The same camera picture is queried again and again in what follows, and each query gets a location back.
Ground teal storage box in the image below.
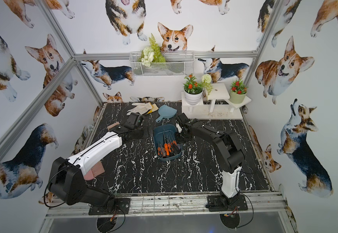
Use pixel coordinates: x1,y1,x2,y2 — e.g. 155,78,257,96
153,124,182,162

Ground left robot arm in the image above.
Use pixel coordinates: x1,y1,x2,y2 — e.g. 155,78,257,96
46,113,147,213

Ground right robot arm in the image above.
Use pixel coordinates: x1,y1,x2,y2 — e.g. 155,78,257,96
175,113,245,208

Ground orange screwdriver in box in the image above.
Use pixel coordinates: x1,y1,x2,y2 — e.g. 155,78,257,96
163,133,170,157

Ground brown slotted scoop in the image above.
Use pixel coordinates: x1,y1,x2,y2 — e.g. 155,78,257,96
107,122,119,132

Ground blue plastic dustpan scoop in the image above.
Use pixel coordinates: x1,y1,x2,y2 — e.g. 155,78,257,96
155,105,177,123

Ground white work glove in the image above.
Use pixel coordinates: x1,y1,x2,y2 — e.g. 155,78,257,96
127,103,152,116

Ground yellow cloth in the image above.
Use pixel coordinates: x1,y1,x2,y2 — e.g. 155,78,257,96
146,103,159,114

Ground white potted red flowers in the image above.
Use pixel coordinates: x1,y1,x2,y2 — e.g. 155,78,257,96
183,74,213,105

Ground white stepped stand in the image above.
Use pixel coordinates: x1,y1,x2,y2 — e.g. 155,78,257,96
182,83,251,120

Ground green potted red flowers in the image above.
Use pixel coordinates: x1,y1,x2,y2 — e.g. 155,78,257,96
230,81,248,104

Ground green white artificial plant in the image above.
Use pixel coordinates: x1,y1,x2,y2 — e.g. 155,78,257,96
138,34,166,68

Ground white wire wall basket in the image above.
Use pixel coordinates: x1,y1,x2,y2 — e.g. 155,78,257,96
129,51,195,77

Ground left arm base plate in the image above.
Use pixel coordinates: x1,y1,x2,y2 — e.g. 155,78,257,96
88,198,131,216

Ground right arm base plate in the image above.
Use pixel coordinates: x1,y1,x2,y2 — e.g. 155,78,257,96
205,195,248,212

